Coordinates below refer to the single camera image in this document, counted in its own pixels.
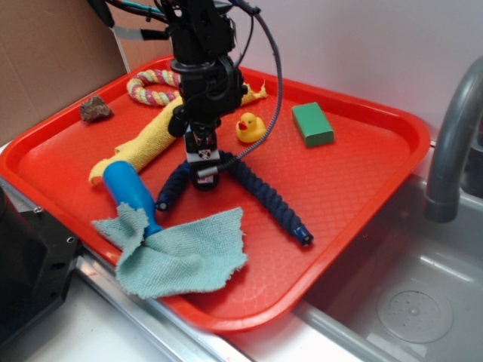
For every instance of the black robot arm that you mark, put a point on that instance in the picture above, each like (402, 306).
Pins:
(200, 31)

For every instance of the grey sink faucet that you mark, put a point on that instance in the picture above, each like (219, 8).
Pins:
(456, 164)

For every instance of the yellow rubber duck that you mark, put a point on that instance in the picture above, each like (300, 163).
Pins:
(250, 128)

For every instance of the grey toy sink basin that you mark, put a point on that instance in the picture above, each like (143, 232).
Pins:
(405, 289)

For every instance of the brown cardboard panel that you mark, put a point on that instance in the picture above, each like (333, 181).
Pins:
(54, 53)

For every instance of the brown rock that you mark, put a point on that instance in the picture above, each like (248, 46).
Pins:
(94, 109)

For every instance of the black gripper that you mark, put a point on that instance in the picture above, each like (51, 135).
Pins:
(208, 91)

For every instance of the red plastic tray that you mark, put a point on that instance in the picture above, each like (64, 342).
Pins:
(335, 189)

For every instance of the yellow towel cloth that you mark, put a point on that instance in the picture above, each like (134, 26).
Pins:
(145, 147)

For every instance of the green rectangular block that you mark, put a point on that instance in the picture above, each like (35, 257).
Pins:
(312, 124)

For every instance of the multicolour rope ring toy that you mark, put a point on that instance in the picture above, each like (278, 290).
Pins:
(137, 87)

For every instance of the teal towel cloth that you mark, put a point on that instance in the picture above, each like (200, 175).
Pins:
(194, 257)

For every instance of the blue plastic bottle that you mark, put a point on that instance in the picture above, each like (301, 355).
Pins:
(125, 186)

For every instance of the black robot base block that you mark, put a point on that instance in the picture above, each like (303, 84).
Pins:
(38, 257)

